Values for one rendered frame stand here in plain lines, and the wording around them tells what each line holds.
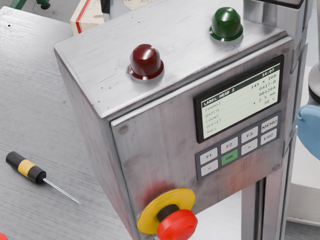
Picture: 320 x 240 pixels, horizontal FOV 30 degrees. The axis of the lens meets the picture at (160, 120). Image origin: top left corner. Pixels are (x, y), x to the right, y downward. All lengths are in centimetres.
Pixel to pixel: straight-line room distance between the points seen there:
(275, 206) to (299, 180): 34
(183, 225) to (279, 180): 15
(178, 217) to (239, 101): 12
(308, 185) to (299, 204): 6
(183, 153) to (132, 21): 12
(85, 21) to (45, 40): 31
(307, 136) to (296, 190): 18
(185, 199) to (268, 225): 20
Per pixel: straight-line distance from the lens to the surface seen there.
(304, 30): 51
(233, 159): 54
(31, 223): 117
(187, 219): 53
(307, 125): 85
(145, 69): 43
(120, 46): 47
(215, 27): 46
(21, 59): 146
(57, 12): 290
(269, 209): 69
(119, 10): 115
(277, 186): 64
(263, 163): 58
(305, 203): 106
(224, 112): 48
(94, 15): 120
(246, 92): 48
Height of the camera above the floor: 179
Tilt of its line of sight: 50 degrees down
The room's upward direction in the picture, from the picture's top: 9 degrees counter-clockwise
